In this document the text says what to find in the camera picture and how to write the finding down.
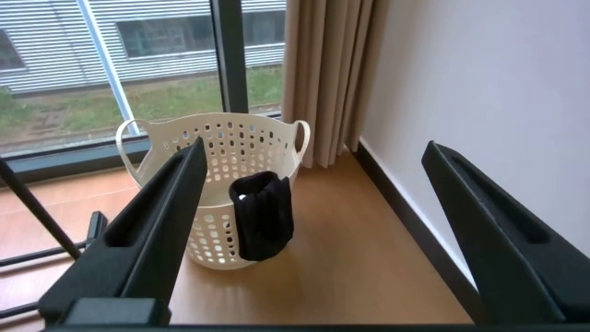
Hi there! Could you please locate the beige curtain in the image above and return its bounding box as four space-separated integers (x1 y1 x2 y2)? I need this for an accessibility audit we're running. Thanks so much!
280 0 391 170

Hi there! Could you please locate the white laundry basket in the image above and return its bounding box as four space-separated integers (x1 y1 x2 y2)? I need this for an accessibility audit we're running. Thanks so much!
114 112 312 271

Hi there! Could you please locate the black clothes rack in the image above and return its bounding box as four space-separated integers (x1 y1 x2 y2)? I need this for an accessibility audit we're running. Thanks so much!
0 156 109 320

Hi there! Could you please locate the window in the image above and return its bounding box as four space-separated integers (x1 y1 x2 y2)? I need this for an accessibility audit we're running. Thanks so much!
0 0 288 185

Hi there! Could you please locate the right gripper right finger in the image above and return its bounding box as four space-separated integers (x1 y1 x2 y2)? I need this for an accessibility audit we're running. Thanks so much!
421 140 590 324

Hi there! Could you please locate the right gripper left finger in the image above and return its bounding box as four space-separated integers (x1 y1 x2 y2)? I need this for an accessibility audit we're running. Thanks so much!
37 136 208 324

